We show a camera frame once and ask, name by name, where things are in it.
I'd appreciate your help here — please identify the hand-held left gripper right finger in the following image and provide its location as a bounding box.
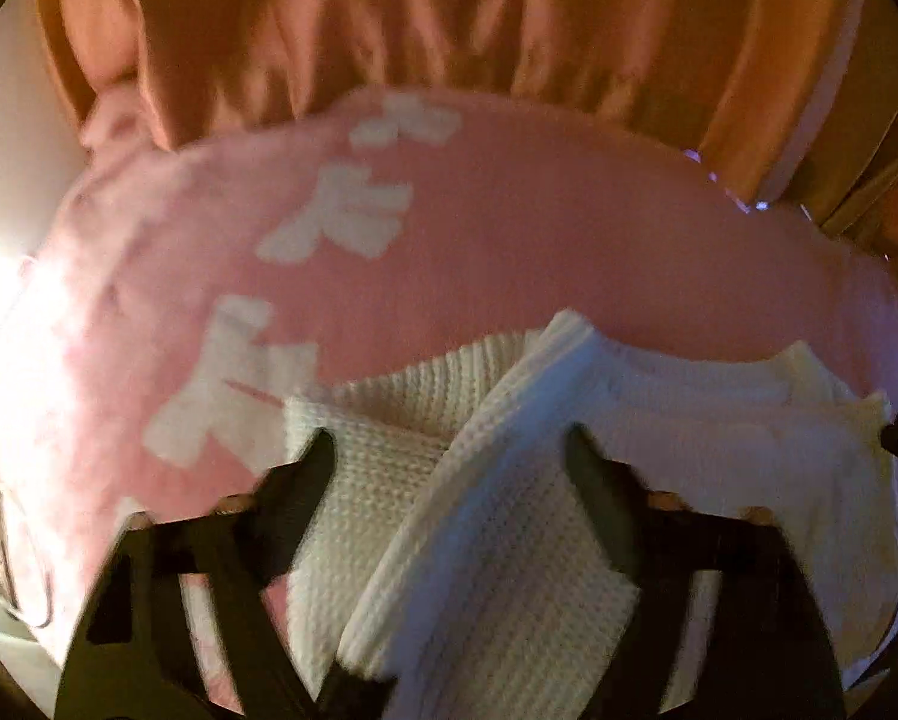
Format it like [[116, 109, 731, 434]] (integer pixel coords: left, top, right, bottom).
[[564, 426, 847, 720]]

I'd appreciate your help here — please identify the orange curtain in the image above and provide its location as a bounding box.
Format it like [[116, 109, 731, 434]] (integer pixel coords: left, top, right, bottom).
[[36, 0, 898, 263]]

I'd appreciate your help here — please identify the pink blanket with white print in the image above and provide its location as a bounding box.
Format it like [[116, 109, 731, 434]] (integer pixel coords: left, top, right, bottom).
[[0, 86, 898, 698]]

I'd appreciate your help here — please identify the white red black knit sweater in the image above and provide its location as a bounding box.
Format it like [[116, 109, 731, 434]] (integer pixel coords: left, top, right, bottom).
[[280, 307, 898, 720]]

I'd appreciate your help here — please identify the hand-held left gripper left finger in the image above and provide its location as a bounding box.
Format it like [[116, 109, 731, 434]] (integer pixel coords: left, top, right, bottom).
[[55, 427, 339, 720]]

